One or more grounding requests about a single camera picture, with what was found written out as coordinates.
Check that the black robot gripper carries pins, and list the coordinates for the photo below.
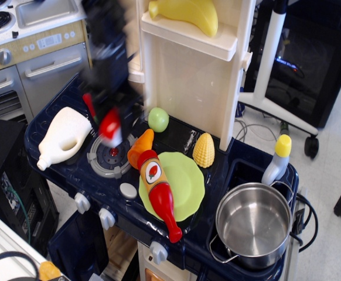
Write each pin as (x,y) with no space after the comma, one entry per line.
(107,82)

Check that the red and white toy sushi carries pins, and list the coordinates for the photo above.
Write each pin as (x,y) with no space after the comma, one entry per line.
(110,129)

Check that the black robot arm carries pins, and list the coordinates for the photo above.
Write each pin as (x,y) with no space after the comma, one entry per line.
(106,22)

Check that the stainless steel pot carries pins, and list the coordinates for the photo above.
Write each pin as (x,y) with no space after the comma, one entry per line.
(254,221)

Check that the red toy chili pepper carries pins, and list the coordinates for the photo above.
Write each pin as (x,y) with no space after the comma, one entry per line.
(88,100)

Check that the green toy apple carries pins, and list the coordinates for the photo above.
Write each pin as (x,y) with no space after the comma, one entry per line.
(158,119)

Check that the orange toy carrot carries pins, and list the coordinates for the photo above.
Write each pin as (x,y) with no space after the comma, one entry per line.
(142,144)

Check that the white toy jug bottle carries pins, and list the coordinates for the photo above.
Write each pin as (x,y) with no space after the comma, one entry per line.
(64,137)

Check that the grey toy stove burner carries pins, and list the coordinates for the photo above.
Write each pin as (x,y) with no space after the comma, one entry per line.
(108,162)

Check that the grey round button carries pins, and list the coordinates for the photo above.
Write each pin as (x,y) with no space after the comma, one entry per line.
(128,191)

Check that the cream toy kitchen shelf tower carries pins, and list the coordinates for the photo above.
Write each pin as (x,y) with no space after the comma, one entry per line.
(194,77)

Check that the red toy ketchup bottle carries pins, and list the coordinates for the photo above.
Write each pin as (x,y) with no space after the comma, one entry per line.
(159,192)

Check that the yellow toy corn cob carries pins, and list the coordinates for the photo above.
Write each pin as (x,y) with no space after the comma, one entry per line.
(204,152)

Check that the grey left stove knob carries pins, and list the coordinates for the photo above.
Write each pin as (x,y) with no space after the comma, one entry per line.
(82,203)

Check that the grey stove knob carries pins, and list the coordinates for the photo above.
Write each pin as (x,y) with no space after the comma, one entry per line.
(108,219)
(82,203)
(159,252)

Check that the wooden grey toy kitchen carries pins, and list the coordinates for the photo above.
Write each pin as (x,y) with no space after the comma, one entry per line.
(43,44)

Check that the light green toy plate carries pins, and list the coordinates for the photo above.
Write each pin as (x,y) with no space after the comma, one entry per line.
(185,179)

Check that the dark blue toy kitchen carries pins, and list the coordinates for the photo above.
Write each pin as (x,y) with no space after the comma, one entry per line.
(239,164)

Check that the grey middle stove knob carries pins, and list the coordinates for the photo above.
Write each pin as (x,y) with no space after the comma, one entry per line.
(108,219)

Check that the yellow toy banana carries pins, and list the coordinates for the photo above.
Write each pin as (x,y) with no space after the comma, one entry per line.
(200,13)

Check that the black computer case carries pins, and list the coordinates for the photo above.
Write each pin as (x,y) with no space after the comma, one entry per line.
(26,203)

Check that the white rolling stand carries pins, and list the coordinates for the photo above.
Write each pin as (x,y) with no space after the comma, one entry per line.
(257,99)

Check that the grey right stove knob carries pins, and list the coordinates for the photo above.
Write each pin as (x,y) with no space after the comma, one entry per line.
(159,252)

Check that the grey bottle with yellow cap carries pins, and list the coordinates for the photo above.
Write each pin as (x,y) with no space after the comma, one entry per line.
(277,167)

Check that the yellow object at bottom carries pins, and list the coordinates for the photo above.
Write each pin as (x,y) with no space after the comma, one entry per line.
(48,271)

